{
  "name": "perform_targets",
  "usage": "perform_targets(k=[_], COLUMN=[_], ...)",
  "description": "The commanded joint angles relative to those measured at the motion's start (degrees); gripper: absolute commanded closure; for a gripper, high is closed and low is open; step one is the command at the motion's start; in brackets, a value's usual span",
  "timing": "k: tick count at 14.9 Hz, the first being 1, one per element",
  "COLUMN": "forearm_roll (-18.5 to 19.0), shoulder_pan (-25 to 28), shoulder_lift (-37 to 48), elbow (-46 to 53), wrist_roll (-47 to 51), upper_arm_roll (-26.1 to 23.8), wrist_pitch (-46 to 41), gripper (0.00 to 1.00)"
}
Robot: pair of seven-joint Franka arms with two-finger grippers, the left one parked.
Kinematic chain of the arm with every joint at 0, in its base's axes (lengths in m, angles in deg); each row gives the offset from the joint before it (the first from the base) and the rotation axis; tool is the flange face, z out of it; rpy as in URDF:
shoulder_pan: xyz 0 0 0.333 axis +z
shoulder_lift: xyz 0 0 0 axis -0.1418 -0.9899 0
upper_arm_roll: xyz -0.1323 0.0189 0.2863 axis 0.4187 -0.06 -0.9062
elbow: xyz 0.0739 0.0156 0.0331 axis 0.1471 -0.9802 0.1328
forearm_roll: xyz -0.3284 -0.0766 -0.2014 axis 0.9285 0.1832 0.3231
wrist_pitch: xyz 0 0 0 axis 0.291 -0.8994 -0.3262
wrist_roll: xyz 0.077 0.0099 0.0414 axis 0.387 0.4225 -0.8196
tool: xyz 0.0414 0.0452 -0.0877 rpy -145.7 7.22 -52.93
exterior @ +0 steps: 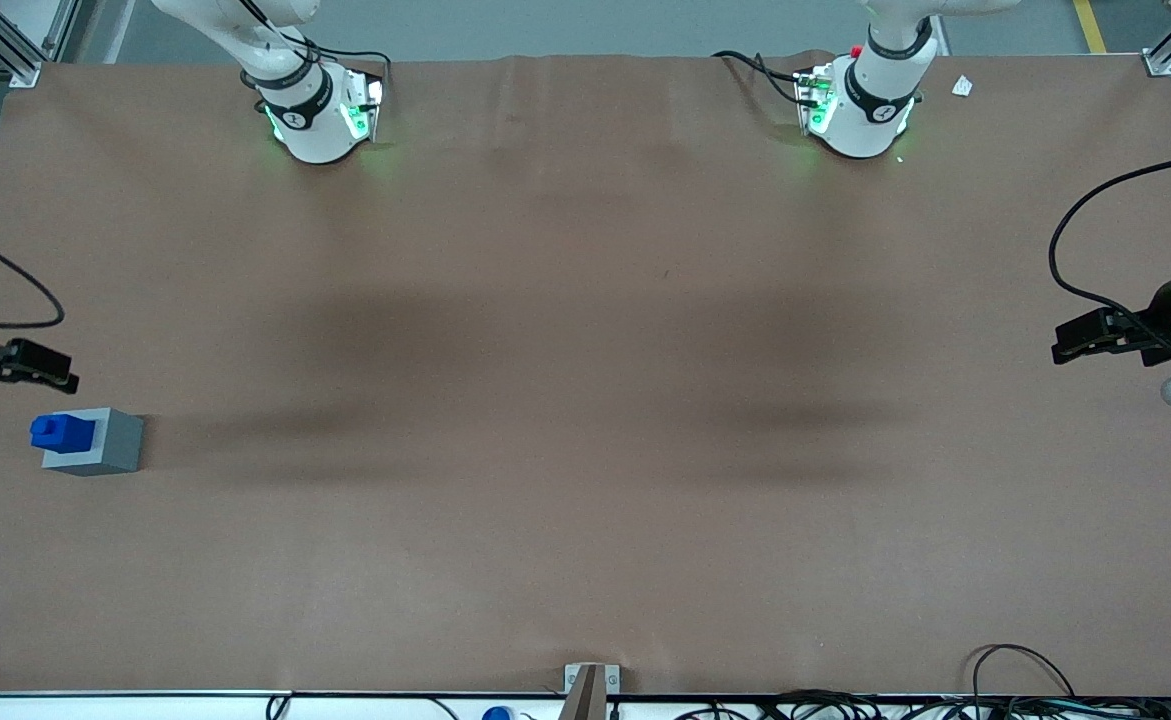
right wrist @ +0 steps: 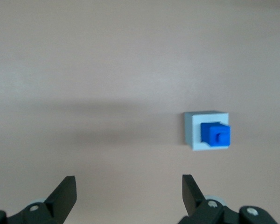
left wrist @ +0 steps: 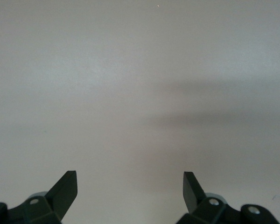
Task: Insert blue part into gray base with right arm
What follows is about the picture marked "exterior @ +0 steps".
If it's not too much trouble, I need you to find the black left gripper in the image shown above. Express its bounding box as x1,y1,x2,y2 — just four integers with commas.
1051,264,1171,367

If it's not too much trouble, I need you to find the blue plastic peg part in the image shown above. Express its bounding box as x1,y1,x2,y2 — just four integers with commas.
29,412,97,455

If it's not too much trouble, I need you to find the gray square socket base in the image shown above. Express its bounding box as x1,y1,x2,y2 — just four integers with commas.
41,407,145,478

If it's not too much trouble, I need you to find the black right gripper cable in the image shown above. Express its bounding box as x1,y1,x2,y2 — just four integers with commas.
0,232,66,332

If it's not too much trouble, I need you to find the long black left gripper cable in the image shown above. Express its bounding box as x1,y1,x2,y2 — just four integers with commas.
1048,150,1171,336

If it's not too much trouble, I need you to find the black arched floor cable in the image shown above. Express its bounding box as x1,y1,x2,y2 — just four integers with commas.
971,643,1077,701

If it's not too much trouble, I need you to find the black left base cable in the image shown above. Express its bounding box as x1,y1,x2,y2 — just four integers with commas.
711,49,818,107

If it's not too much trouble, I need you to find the black base cable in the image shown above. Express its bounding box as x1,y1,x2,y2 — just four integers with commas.
711,49,818,107
297,36,393,81

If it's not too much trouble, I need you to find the tangled black cable bundle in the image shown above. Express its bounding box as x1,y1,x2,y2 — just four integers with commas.
673,688,1171,720

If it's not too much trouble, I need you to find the black right base cable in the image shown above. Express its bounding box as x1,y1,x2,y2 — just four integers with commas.
297,36,393,81

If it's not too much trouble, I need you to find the metal edge bracket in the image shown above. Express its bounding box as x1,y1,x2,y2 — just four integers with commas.
564,662,622,697

